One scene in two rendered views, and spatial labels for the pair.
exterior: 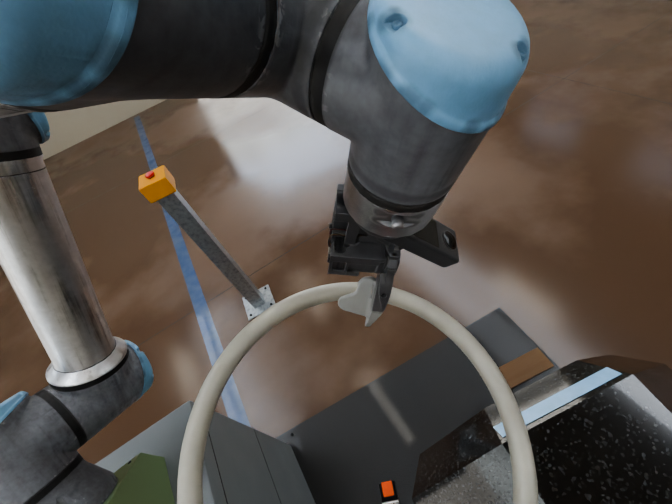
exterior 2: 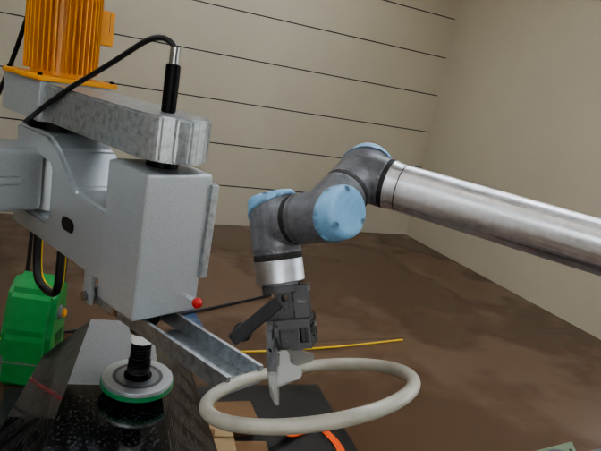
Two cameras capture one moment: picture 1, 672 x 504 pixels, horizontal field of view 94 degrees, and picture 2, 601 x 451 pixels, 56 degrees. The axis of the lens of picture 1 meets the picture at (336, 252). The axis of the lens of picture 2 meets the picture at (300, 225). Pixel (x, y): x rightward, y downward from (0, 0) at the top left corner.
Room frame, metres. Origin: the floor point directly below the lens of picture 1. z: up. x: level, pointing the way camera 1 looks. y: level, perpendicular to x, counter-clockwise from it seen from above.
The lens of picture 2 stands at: (1.18, -0.25, 1.85)
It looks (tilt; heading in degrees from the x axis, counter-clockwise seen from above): 14 degrees down; 168
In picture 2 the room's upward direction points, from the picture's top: 10 degrees clockwise
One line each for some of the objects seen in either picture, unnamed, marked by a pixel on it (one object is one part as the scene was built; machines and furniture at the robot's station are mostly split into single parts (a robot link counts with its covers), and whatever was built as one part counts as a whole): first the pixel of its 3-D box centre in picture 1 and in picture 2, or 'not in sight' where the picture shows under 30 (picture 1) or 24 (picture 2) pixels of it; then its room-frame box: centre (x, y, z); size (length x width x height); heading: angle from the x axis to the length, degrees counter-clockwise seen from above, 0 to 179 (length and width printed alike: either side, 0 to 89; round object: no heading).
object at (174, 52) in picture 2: not in sight; (172, 80); (-0.43, -0.33, 1.79); 0.04 x 0.04 x 0.17
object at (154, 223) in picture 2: not in sight; (138, 233); (-0.49, -0.38, 1.33); 0.36 x 0.22 x 0.45; 37
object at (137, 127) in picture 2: not in sight; (102, 118); (-0.71, -0.55, 1.63); 0.96 x 0.25 x 0.17; 37
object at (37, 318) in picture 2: not in sight; (36, 302); (-1.89, -0.99, 0.43); 0.35 x 0.35 x 0.87; 84
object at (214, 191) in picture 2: not in sight; (201, 228); (-0.44, -0.20, 1.38); 0.08 x 0.03 x 0.28; 37
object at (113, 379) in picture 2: not in sight; (137, 377); (-0.43, -0.33, 0.89); 0.21 x 0.21 x 0.01
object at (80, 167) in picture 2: not in sight; (91, 209); (-0.75, -0.56, 1.31); 0.74 x 0.23 x 0.49; 37
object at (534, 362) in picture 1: (522, 368); not in sight; (0.36, -0.62, 0.02); 0.25 x 0.10 x 0.01; 95
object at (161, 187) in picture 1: (217, 253); not in sight; (1.33, 0.61, 0.54); 0.20 x 0.20 x 1.09; 9
